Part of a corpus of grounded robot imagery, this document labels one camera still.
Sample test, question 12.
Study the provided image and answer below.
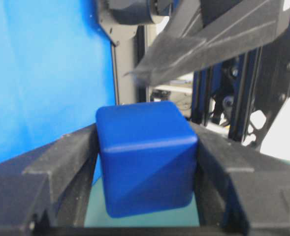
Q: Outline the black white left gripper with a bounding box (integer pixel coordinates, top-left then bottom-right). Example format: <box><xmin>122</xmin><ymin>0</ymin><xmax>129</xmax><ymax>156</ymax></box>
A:
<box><xmin>128</xmin><ymin>0</ymin><xmax>290</xmax><ymax>149</ymax></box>

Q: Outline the blue cube block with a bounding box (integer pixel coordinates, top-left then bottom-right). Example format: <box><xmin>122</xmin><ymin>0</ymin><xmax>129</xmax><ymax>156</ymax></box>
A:
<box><xmin>96</xmin><ymin>101</ymin><xmax>198</xmax><ymax>218</ymax></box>

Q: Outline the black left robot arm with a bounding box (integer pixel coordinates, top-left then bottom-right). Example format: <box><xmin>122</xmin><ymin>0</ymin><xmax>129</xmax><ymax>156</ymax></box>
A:
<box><xmin>96</xmin><ymin>0</ymin><xmax>290</xmax><ymax>148</ymax></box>

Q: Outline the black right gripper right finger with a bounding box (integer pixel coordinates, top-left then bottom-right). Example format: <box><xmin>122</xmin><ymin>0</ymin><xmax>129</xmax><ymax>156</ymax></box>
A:
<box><xmin>191</xmin><ymin>123</ymin><xmax>290</xmax><ymax>236</ymax></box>

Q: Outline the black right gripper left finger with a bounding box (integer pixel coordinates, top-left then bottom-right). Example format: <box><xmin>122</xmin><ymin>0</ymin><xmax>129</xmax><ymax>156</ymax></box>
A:
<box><xmin>0</xmin><ymin>125</ymin><xmax>99</xmax><ymax>236</ymax></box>

